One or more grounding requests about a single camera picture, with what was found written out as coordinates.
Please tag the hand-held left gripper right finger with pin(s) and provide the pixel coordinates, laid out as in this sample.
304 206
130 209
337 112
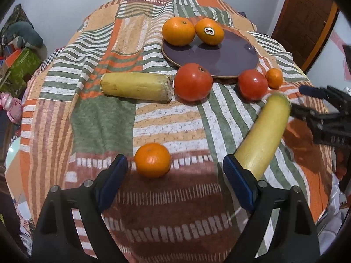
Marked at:
237 178

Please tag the green cardboard box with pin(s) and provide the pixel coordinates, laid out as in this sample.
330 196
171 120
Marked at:
20 65

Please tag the small red tomato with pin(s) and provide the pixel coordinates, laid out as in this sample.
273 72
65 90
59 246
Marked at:
252 84

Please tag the pale green plate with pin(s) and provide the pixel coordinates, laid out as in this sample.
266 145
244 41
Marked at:
12 150

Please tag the pink toy figure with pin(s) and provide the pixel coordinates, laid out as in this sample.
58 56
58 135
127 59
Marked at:
11 106

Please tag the brown wooden door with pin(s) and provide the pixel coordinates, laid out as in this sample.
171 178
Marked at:
304 22

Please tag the large orange with sticker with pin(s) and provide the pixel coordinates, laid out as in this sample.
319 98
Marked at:
209 31

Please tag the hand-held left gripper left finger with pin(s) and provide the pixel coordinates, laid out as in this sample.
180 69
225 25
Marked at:
113 175

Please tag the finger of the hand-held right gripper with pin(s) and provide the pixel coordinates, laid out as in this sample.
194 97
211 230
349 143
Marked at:
323 126
308 91

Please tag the smooth yellow sugarcane piece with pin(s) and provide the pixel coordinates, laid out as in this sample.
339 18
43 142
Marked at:
263 137

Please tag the tiny mandarin orange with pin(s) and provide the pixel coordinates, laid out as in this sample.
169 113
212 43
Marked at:
274 78

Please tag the striped patchwork blanket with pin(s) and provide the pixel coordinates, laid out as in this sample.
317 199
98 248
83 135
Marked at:
109 120

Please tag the large red tomato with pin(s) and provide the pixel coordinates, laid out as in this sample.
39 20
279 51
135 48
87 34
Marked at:
193 81

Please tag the checkered cloth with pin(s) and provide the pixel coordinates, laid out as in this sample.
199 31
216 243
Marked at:
52 57

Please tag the dark patterned fabric bag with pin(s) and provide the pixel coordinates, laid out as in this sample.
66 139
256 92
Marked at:
17 15

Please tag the grey plush toy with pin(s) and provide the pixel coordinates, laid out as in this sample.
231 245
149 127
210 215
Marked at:
24 34

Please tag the dark purple round plate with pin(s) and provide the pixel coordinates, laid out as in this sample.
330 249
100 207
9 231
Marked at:
224 57

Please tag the white wardrobe door with hearts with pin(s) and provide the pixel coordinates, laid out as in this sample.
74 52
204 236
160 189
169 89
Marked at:
336 49

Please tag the rough-ended yellow sugarcane piece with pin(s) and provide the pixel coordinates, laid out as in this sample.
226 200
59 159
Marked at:
137 85

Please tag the plain large orange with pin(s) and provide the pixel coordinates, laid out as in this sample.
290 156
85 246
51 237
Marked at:
178 31

